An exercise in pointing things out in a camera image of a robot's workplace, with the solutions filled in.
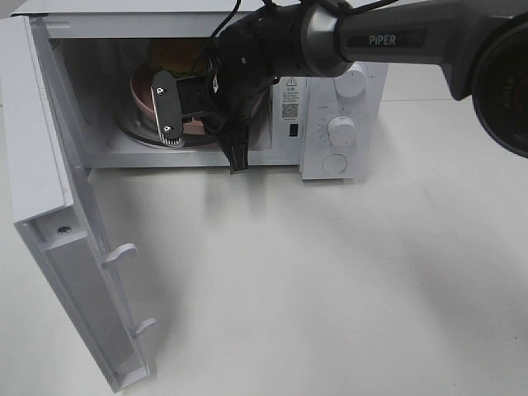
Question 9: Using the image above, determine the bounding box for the pink round plate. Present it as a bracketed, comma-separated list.
[130, 63, 205, 137]

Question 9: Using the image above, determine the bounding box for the white lower timer knob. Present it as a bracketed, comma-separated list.
[327, 116, 356, 147]

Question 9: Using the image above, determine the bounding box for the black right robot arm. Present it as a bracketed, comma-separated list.
[175, 1, 527, 172]

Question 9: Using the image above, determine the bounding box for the glass microwave turntable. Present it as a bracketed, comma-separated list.
[114, 110, 271, 150]

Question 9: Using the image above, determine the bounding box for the white warning label sticker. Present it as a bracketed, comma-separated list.
[280, 77, 303, 121]

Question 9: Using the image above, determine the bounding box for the burger with lettuce and tomato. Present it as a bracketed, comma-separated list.
[148, 38, 206, 78]

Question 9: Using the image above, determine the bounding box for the white upper power knob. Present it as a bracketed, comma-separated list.
[334, 66, 366, 98]

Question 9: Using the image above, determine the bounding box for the white round door button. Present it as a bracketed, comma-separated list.
[323, 154, 348, 175]

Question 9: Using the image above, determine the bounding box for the white microwave door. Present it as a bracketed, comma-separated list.
[1, 16, 155, 392]

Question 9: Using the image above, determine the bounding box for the white microwave oven body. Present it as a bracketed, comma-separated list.
[9, 1, 388, 180]

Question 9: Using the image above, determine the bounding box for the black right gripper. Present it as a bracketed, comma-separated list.
[177, 16, 276, 174]

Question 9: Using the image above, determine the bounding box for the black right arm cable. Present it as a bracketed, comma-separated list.
[204, 0, 397, 79]

